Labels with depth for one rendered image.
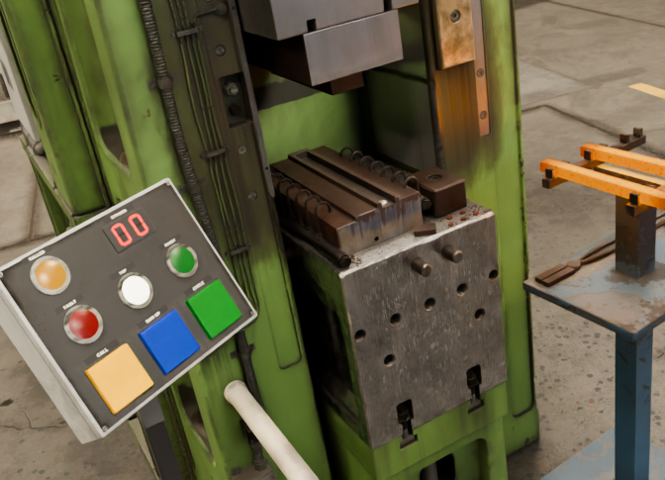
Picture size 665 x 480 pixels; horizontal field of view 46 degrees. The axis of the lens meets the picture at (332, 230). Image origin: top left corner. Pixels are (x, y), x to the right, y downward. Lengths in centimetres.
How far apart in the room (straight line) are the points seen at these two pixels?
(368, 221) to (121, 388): 63
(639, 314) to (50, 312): 113
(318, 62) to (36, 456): 187
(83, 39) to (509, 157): 102
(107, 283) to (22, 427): 186
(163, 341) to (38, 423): 183
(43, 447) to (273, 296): 141
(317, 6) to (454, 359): 83
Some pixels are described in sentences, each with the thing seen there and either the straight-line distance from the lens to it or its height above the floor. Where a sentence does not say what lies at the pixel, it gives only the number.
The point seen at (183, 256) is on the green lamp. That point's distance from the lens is 129.
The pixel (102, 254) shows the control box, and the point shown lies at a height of 115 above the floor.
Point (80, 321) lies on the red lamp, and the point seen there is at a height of 110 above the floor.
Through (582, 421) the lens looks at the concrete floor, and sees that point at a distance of 252.
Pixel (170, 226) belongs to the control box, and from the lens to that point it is 130.
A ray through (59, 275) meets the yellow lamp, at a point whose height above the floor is 116.
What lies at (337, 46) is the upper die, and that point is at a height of 133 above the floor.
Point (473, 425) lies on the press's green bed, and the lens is 191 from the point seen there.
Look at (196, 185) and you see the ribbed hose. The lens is 151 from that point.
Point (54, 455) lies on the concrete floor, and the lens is 285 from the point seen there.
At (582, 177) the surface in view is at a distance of 167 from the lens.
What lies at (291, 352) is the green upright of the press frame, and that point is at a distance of 178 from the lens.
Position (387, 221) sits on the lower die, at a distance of 159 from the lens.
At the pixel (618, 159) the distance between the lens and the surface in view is 175.
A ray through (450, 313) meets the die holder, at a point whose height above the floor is 72.
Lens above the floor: 164
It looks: 26 degrees down
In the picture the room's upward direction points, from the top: 10 degrees counter-clockwise
